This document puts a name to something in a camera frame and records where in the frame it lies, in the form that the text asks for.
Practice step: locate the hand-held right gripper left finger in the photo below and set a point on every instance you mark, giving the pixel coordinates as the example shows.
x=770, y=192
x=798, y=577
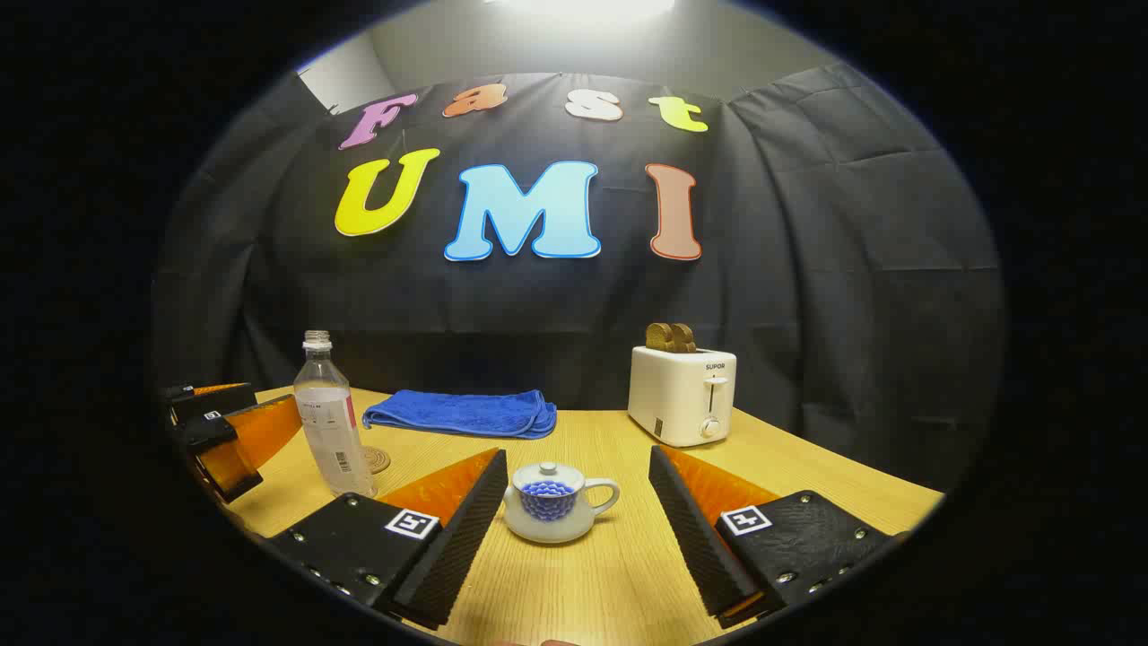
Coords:
x=466, y=538

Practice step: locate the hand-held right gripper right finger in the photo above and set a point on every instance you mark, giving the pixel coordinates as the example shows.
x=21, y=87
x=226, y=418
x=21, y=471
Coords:
x=695, y=538

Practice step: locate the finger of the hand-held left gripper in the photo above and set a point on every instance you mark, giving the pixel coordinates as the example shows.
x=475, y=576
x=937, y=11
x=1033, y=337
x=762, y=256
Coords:
x=256, y=435
x=211, y=401

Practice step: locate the clear plastic water bottle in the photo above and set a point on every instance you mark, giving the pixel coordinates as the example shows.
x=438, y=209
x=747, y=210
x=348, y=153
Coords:
x=327, y=422

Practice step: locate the white blue teacup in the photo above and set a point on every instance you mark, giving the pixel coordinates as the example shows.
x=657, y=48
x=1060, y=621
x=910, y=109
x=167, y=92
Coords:
x=549, y=525

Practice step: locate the white teacup lid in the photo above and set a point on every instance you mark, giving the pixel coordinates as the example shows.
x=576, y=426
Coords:
x=547, y=474

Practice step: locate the round coaster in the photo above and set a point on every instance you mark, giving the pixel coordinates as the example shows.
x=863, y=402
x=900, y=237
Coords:
x=380, y=459

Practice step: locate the blue folded towel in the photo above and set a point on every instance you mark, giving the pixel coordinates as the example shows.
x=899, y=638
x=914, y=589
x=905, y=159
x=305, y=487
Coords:
x=466, y=414

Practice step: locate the white toaster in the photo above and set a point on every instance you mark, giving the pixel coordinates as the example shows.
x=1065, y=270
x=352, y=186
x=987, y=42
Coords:
x=677, y=395

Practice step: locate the ceiling light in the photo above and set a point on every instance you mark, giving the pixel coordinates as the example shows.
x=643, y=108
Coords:
x=583, y=7

